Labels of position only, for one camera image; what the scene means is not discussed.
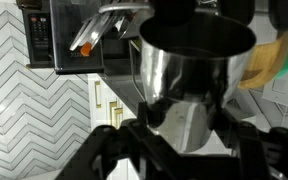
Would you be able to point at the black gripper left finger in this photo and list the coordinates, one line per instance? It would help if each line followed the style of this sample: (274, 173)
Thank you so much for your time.
(134, 146)

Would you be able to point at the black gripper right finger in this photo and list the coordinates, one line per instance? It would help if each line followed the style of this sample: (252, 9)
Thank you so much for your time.
(257, 156)

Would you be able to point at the silver metal cup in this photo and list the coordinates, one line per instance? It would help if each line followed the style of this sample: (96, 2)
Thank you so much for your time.
(184, 76)

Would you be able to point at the white upper cabinet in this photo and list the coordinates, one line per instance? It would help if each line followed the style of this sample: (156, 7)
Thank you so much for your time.
(105, 96)

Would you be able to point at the round wooden cutting board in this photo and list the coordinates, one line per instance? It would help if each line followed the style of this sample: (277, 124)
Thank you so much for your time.
(267, 63)

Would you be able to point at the dark translucent appliance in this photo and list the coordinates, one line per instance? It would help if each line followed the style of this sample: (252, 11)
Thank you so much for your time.
(64, 50)

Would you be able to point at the black utensil holder with utensils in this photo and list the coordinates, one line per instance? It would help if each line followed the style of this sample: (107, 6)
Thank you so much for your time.
(94, 28)

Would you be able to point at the black microwave with keypad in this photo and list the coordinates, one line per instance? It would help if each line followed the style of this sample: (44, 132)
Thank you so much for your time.
(39, 33)

